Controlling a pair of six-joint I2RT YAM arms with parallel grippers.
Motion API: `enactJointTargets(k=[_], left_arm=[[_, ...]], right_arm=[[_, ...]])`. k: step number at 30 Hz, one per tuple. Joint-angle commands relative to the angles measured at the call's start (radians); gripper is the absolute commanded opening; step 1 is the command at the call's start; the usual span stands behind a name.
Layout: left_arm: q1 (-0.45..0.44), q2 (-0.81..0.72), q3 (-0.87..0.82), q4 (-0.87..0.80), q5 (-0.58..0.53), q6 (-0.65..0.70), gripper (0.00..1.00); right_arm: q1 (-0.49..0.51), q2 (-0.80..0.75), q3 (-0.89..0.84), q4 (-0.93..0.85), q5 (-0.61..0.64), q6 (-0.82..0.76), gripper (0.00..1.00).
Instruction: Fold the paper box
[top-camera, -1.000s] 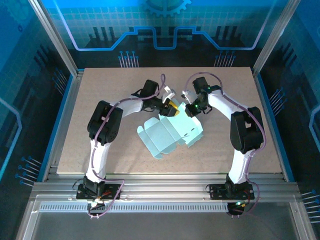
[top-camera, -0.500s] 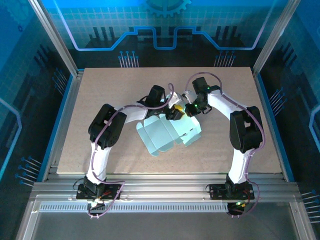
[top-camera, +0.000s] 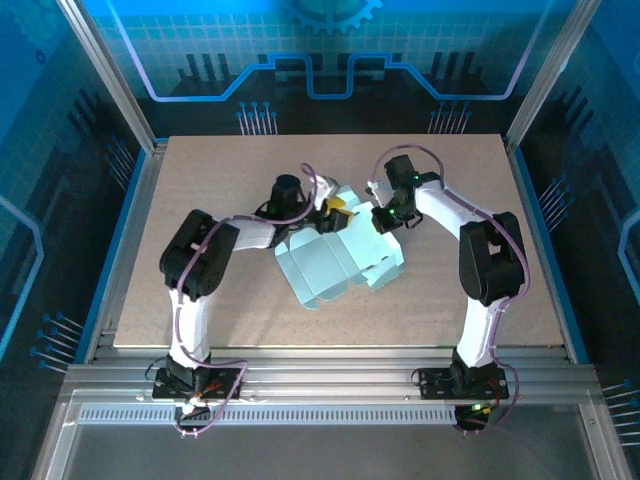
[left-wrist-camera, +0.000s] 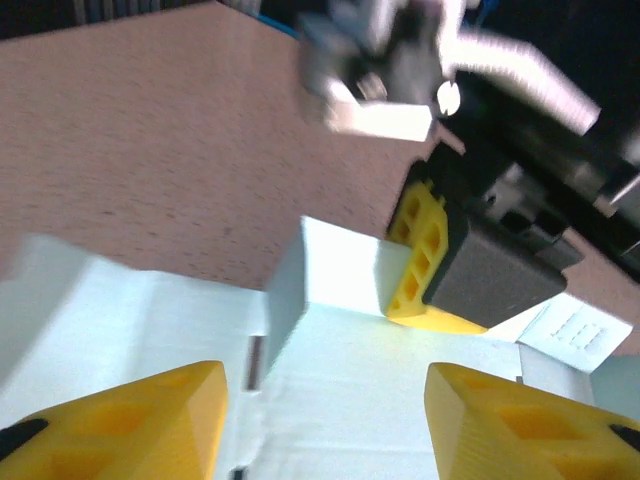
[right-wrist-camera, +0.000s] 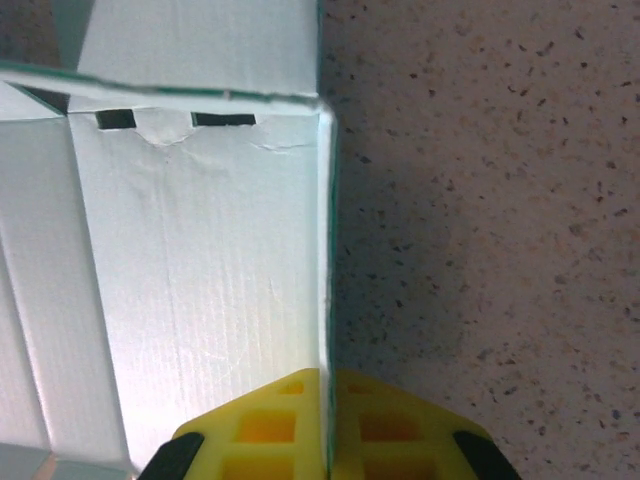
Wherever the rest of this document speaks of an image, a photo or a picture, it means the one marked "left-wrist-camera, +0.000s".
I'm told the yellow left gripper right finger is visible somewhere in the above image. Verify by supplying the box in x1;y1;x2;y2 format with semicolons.
423;362;640;480

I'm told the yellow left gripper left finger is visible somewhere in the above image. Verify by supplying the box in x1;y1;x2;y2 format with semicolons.
0;360;230;480

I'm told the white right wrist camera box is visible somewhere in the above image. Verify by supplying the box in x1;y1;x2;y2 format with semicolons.
298;0;444;144

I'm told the white cloth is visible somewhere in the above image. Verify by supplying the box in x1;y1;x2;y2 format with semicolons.
0;216;634;480

